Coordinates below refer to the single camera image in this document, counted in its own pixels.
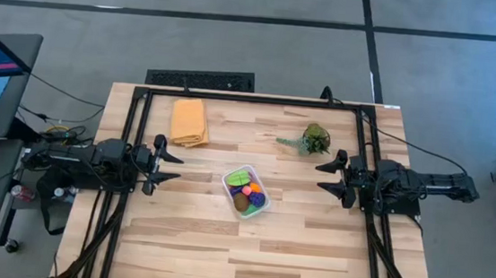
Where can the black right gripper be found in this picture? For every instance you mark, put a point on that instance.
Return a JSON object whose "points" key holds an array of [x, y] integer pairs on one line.
{"points": [[363, 180]]}

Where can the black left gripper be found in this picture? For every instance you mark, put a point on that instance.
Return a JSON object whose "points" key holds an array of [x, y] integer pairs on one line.
{"points": [[142, 163]]}

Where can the light green toy leaf vegetable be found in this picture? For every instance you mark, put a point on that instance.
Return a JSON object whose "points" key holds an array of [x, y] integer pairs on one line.
{"points": [[239, 179]]}

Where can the brown toy kiwi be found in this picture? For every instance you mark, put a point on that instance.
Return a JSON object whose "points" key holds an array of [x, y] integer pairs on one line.
{"points": [[241, 202]]}

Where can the orange toy fruit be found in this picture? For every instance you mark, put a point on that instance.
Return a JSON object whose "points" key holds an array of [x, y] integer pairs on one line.
{"points": [[255, 188]]}

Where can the purple toy grapes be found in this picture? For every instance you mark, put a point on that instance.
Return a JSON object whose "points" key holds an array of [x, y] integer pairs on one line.
{"points": [[257, 199]]}

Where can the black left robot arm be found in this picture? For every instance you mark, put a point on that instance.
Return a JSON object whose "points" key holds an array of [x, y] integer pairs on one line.
{"points": [[71, 157]]}

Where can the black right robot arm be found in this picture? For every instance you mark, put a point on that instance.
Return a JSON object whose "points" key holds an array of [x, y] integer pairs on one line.
{"points": [[428, 184]]}

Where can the clear plastic tupperware container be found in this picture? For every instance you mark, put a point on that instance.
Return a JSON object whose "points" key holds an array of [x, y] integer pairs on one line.
{"points": [[266, 201]]}

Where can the potted succulent plant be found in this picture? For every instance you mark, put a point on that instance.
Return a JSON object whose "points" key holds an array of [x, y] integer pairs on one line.
{"points": [[315, 138]]}

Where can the folded yellow cloth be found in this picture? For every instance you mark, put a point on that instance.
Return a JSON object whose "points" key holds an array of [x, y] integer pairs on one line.
{"points": [[189, 121]]}

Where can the black floor vent grille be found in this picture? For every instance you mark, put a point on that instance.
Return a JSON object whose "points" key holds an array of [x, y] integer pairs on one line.
{"points": [[199, 80]]}

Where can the clear plastic bottle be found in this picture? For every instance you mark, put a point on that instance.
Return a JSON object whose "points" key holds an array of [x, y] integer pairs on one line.
{"points": [[63, 192]]}

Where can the red soda can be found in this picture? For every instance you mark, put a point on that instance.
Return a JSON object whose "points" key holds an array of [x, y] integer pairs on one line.
{"points": [[22, 192]]}

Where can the black caster wheel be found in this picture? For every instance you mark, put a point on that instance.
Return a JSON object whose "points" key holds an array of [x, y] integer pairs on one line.
{"points": [[11, 245]]}

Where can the black table frame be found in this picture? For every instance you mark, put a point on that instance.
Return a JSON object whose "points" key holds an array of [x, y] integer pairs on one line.
{"points": [[256, 99]]}

